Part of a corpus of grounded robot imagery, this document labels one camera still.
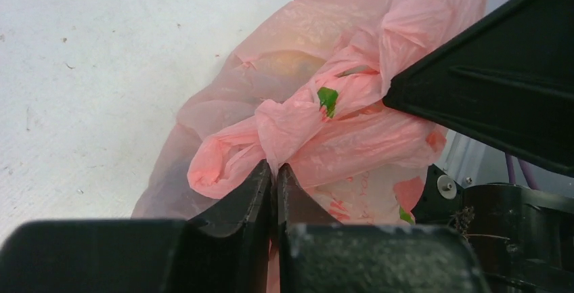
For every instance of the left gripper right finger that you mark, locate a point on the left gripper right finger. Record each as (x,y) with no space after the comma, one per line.
(317,253)

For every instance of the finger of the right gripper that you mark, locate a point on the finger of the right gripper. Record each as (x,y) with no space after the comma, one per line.
(507,81)

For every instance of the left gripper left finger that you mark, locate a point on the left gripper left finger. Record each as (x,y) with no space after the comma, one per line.
(223,249)

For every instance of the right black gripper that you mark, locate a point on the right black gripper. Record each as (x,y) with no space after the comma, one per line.
(523,238)

